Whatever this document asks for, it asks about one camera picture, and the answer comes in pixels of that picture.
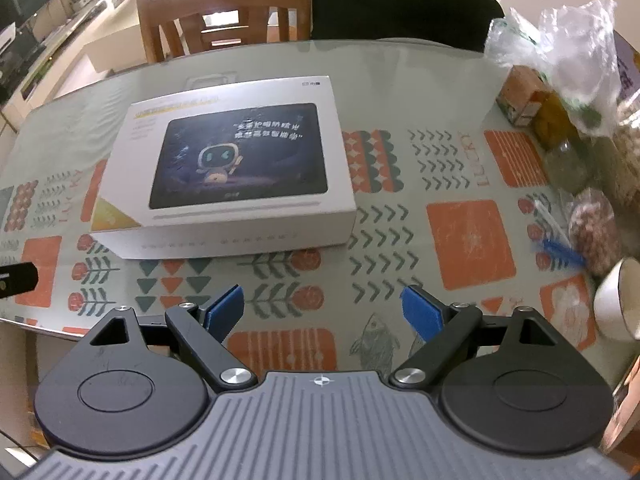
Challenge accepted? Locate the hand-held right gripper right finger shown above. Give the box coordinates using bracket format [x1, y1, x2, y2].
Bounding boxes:
[390, 284, 557, 391]

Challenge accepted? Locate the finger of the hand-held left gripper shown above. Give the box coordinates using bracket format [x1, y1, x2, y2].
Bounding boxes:
[0, 260, 41, 302]

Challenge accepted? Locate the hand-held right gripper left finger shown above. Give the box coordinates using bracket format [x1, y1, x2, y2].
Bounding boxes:
[90, 284, 256, 391]

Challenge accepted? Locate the white box lid tablet picture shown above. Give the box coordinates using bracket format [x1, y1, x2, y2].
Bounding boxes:
[90, 79, 358, 261]

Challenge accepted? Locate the glass desktop over patterned cloth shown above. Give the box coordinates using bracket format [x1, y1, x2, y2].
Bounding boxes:
[0, 37, 640, 378]

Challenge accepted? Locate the bag of peanuts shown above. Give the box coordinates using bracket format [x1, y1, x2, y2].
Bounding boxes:
[570, 190, 624, 277]

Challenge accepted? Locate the white bowl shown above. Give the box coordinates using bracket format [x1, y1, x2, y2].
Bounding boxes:
[593, 257, 640, 343]

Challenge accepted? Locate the bag of green food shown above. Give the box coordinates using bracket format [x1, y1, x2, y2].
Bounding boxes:
[545, 140, 594, 194]

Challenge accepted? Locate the jar of yellow food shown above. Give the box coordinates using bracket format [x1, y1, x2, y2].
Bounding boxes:
[532, 91, 581, 150]

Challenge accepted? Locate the orange carton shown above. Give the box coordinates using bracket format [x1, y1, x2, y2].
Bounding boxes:
[496, 66, 551, 126]

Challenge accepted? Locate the white coffee table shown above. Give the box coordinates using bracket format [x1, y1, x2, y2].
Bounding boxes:
[82, 35, 151, 79]

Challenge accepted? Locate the white long television stand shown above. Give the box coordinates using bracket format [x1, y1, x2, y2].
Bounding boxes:
[0, 0, 118, 111]

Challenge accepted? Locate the bag of pale grains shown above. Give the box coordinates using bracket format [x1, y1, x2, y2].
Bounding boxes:
[600, 105, 640, 202]

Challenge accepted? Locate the clear plastic bag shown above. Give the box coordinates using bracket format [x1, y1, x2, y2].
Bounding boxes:
[484, 0, 621, 136]

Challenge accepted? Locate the black chair cushion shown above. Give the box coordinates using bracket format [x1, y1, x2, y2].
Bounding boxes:
[311, 0, 506, 53]

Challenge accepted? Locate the purple package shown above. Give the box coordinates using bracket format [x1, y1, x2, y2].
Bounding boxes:
[615, 30, 640, 102]

